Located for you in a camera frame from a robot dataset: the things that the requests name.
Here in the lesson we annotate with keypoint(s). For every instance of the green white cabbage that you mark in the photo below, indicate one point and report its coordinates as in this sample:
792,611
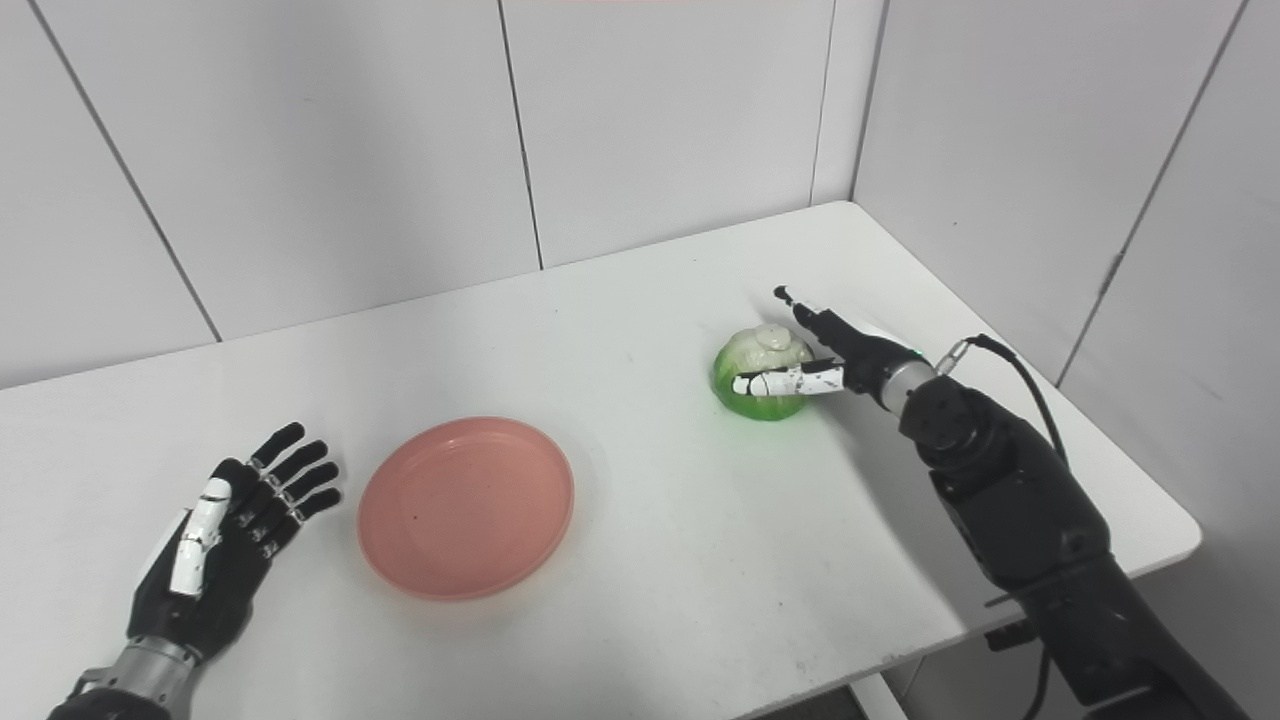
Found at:
760,365

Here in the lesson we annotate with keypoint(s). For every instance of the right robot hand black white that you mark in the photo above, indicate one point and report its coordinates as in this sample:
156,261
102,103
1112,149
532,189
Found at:
830,360

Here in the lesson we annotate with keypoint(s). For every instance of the pink round plate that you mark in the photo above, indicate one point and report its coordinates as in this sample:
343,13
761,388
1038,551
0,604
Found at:
466,508

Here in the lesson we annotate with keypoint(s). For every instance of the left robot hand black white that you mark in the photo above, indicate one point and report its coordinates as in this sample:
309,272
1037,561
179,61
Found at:
225,540

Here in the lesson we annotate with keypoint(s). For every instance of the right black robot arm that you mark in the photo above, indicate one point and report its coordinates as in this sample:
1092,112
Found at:
1030,530

